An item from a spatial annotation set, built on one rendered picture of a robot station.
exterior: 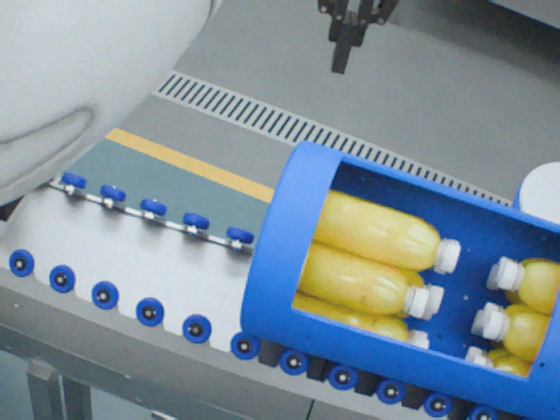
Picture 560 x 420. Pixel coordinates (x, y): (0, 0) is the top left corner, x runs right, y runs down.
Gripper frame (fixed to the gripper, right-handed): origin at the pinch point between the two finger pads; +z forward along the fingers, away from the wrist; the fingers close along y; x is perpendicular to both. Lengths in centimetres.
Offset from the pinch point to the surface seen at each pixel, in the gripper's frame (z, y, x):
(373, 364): 43.5, 14.0, -9.2
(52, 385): 92, -36, 8
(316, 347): 43.8, 6.0, -7.5
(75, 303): 58, -30, 3
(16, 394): 151, -56, 39
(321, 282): 36.7, 4.9, -2.0
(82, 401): 116, -33, 20
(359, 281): 35.3, 9.7, -2.0
